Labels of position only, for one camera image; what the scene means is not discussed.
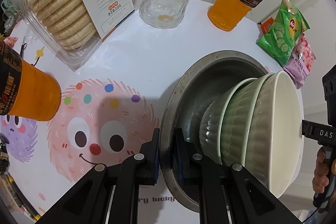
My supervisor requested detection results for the cartoon printed table cover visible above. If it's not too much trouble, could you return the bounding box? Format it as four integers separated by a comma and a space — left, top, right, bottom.
0, 0, 317, 224

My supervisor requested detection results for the green ribbed bowl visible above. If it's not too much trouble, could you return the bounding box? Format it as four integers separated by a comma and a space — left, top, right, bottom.
199, 78, 259, 165
220, 72, 274, 170

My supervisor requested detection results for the green chips bag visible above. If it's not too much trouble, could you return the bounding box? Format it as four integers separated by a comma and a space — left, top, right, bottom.
256, 0, 310, 68

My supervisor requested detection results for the white ceramic bowl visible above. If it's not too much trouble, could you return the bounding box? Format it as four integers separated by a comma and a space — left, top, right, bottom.
244, 70, 305, 199

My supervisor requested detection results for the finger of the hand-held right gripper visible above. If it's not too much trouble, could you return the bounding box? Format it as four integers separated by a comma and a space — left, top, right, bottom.
301, 120, 316, 141

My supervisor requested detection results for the clear plastic biscuit box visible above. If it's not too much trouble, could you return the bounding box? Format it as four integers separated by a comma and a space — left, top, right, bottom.
20, 0, 144, 71

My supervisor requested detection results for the person's right hand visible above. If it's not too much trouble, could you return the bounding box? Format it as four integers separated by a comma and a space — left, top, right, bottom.
312, 147, 332, 194

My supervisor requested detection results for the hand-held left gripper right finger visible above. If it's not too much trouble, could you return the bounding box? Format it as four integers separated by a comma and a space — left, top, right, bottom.
175, 128, 297, 224

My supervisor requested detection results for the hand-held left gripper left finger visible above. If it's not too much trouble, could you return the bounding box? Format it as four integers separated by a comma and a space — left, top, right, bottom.
46, 128, 160, 224

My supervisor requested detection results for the large steel bowl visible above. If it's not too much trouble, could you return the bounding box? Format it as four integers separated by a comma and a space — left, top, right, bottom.
160, 50, 275, 212

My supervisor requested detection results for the small orange packet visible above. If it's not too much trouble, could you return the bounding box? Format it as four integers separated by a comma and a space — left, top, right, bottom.
260, 17, 275, 36

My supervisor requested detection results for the pink candy packet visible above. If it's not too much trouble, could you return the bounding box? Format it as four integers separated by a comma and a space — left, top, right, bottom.
3, 36, 18, 49

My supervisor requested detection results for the yellow utility knife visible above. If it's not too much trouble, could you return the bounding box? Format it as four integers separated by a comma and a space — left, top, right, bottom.
5, 174, 40, 222

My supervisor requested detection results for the pink snack bag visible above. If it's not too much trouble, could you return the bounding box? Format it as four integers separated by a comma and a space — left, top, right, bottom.
283, 34, 317, 89

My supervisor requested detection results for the black wristwatch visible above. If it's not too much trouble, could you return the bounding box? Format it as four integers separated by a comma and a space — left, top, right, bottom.
0, 135, 11, 172

